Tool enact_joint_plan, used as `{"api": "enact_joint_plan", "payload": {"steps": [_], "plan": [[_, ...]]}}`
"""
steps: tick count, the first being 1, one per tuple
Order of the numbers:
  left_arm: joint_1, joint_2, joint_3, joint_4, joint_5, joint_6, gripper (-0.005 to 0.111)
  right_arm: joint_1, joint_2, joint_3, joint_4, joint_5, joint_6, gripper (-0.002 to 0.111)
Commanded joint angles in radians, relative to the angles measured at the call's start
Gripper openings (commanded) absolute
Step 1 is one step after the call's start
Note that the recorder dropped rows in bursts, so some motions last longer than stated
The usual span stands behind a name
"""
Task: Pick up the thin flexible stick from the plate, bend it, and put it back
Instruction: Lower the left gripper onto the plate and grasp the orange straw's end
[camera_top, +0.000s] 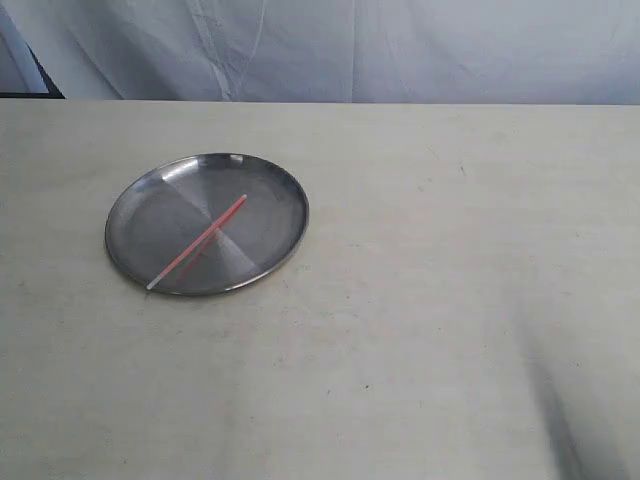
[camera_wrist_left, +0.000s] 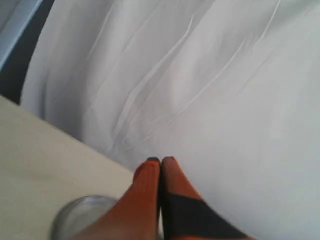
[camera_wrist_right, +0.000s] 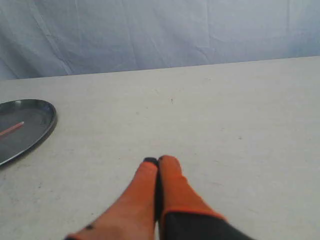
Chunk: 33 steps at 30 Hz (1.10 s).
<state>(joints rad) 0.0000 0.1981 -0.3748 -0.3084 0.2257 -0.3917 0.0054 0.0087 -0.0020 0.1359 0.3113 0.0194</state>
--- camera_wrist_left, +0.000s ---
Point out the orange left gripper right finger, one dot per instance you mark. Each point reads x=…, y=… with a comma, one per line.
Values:
x=185, y=215

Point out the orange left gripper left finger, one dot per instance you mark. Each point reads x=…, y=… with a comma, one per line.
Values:
x=136, y=215

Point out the round silver metal plate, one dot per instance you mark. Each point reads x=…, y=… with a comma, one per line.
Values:
x=79, y=214

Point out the white backdrop cloth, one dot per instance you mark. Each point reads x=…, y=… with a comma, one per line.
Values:
x=89, y=89

